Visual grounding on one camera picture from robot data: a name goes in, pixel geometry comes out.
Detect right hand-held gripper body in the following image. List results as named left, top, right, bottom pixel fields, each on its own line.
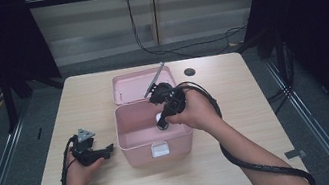
left=138, top=59, right=189, bottom=121

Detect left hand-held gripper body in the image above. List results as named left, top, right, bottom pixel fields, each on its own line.
left=67, top=125, right=106, bottom=170

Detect small white bottle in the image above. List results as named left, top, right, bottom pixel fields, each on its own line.
left=154, top=111, right=171, bottom=132

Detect pink storage box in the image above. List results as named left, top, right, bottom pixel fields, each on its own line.
left=106, top=62, right=199, bottom=172

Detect person's left hand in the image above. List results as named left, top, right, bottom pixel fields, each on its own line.
left=59, top=143, right=110, bottom=185

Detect person's right hand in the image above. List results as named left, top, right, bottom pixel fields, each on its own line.
left=162, top=85, right=223, bottom=139

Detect small black tape strip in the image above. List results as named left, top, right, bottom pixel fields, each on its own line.
left=35, top=127, right=45, bottom=141

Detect black metal stand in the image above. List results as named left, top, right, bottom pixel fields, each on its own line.
left=0, top=73, right=22, bottom=135

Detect grey tape piece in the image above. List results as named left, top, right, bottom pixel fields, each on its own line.
left=283, top=147, right=308, bottom=161

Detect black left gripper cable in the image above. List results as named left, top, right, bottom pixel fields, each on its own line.
left=53, top=135, right=87, bottom=185

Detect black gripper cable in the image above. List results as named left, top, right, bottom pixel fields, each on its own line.
left=53, top=135, right=87, bottom=185
left=174, top=63, right=317, bottom=185

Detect black table cable grommet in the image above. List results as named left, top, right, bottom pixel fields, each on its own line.
left=183, top=66, right=197, bottom=78

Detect black wall power cable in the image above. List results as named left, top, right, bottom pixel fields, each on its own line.
left=125, top=0, right=252, bottom=69

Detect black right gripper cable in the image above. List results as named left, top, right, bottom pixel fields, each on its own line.
left=174, top=63, right=317, bottom=185

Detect black floor cables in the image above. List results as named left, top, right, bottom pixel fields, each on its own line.
left=257, top=40, right=302, bottom=113

